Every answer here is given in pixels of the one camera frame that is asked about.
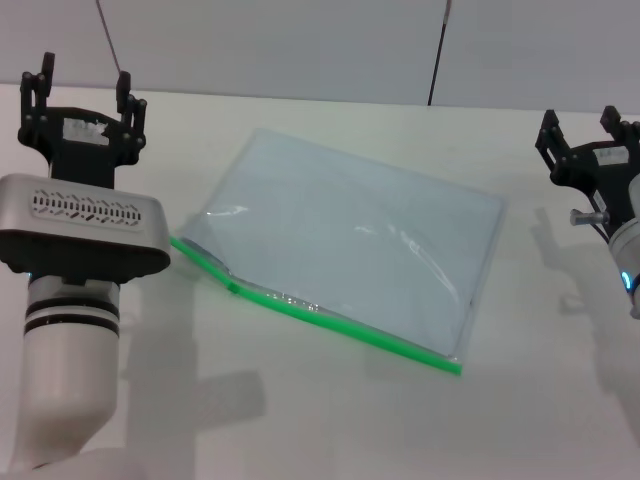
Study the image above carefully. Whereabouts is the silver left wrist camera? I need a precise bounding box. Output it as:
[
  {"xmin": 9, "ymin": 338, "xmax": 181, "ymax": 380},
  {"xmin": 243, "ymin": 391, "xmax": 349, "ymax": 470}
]
[{"xmin": 0, "ymin": 173, "xmax": 172, "ymax": 286}]

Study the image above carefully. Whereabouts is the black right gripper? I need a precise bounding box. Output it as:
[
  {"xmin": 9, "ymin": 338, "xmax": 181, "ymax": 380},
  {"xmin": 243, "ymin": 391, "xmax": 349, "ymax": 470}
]
[{"xmin": 534, "ymin": 105, "xmax": 640, "ymax": 236}]

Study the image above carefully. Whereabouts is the right gripper cable with plug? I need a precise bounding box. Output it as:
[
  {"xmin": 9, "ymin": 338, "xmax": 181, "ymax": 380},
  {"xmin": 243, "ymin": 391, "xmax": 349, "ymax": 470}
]
[{"xmin": 569, "ymin": 208, "xmax": 612, "ymax": 244}]

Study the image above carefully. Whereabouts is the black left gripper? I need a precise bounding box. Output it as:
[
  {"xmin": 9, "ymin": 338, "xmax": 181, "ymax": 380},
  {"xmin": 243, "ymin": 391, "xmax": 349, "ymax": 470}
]
[{"xmin": 17, "ymin": 51, "xmax": 149, "ymax": 189}]

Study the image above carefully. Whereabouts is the translucent green-zip document bag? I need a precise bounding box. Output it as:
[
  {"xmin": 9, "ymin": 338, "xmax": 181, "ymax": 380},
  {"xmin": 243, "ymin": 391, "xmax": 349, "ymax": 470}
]
[{"xmin": 169, "ymin": 127, "xmax": 509, "ymax": 376}]

